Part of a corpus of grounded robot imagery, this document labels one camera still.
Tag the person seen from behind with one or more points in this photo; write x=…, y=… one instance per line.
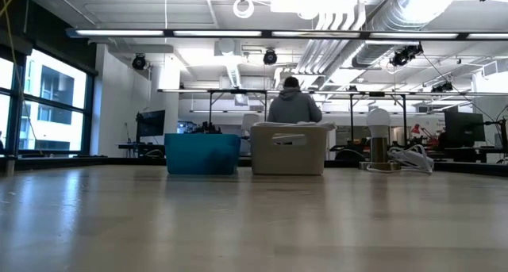
x=293, y=105

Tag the teal plastic bin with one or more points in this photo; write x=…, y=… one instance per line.
x=202, y=155

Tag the black ceiling spotlight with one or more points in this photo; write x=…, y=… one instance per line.
x=270, y=57
x=139, y=62

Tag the small black monitor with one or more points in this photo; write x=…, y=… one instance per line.
x=151, y=123

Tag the overhead light bar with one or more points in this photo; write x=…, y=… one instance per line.
x=317, y=34

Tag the table lamp with round bulb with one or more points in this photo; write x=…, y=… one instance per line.
x=379, y=123

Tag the red desk lamp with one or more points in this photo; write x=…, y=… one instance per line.
x=416, y=129

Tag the white power strip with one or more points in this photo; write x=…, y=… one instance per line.
x=414, y=158

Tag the large black monitor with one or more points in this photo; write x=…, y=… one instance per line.
x=464, y=127

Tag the black aluminium table frame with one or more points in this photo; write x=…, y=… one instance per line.
x=119, y=161

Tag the silver ventilation duct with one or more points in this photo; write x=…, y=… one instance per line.
x=409, y=10

